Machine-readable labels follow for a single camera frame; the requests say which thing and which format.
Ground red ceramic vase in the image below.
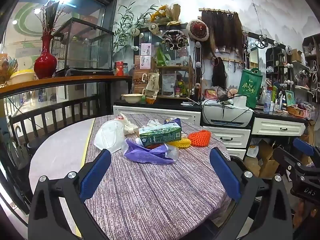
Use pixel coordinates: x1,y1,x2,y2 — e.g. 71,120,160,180
33,34,58,80

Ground yellow foam fruit net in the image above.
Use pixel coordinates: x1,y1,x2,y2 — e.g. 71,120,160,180
167,137,192,148

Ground black framed glass cage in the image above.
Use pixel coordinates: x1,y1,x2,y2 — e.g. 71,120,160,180
50,17,115,77

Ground blue snack packet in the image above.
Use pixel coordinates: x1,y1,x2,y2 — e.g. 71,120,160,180
164,118,182,127

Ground black cable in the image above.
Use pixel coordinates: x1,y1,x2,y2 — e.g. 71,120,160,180
201,86,253,127

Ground white printer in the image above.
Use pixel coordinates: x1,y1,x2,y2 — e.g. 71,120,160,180
201,97,254,127

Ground wooden counter ledge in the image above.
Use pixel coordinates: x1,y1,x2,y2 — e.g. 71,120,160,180
0,75,133,98

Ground green bamboo plant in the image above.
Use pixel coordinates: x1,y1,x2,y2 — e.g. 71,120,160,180
112,1,155,55

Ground green drink carton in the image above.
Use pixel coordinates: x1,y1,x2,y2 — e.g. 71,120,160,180
138,122,182,147

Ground red fur-trimmed hat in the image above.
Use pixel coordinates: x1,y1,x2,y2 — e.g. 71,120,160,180
186,19,210,42

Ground clear plastic wrap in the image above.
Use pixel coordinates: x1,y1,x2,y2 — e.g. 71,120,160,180
164,144,180,161

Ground purple plastic bag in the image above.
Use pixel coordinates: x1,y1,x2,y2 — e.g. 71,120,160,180
122,139,175,165

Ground black wooden railing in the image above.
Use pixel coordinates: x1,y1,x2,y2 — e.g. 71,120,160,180
9,94,100,140

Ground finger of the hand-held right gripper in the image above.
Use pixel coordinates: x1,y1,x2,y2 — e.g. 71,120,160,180
292,137,320,159
272,147,312,174

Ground beige paper snack bag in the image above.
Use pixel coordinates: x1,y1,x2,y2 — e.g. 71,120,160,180
145,72,160,98

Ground purple striped tablecloth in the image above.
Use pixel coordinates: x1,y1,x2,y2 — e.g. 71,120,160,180
84,114,232,240

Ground white plastic wrapper red print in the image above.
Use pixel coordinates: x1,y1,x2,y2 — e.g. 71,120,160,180
114,114,139,137

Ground green foil packet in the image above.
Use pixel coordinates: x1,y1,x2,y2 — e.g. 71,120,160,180
155,44,167,67

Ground yellow plastic basin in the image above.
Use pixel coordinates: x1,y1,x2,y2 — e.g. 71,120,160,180
9,70,35,85

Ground brown printed cardboard box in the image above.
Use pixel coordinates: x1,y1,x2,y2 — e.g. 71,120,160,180
132,55,155,94

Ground yellow dried flower bouquet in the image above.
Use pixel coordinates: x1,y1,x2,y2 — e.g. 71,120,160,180
149,4,181,25

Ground white drawer black handle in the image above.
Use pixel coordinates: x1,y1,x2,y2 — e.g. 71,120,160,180
251,117,306,137

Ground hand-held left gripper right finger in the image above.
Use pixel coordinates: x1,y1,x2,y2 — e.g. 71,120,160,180
209,147,293,240

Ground white face mask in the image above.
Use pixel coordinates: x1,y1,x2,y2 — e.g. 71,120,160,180
94,120,125,153

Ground black round stool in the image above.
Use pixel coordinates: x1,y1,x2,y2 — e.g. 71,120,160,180
25,137,44,155

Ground black hair wig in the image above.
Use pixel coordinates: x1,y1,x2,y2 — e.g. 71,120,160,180
211,56,228,88

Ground orange foam fruit net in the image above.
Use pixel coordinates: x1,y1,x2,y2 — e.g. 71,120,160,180
187,130,212,147

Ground green picture frame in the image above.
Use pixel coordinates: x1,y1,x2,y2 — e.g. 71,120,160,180
285,90,296,107

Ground cream bowl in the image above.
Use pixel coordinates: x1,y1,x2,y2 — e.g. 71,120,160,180
121,93,143,104

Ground green tote bag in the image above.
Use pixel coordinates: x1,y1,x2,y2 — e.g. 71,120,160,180
237,69,263,110

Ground white cabinet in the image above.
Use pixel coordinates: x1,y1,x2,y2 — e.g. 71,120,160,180
113,104,202,127

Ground dark snack bag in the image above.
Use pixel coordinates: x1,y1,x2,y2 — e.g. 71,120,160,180
161,74,177,97

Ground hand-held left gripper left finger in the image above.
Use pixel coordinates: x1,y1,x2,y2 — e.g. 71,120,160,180
27,149,112,240

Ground colourful wrapped bundle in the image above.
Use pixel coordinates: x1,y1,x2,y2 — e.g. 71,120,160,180
0,53,18,84

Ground red tin can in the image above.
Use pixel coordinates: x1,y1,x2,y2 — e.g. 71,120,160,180
114,61,125,76

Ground ornate headdress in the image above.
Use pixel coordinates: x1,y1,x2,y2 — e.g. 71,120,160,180
162,29,189,51

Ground wooden desktop shelf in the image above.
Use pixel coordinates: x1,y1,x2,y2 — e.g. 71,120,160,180
154,60,194,99

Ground clear water bottle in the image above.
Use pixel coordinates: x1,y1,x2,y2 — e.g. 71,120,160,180
263,90,272,113

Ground dried branches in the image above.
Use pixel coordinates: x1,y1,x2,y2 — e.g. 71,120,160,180
34,0,65,37

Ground hanging brown hair extensions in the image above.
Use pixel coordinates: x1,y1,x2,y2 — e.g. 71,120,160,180
200,9,244,58

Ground black vanity mirror with bulbs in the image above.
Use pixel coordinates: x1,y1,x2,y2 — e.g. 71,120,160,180
133,24,204,99

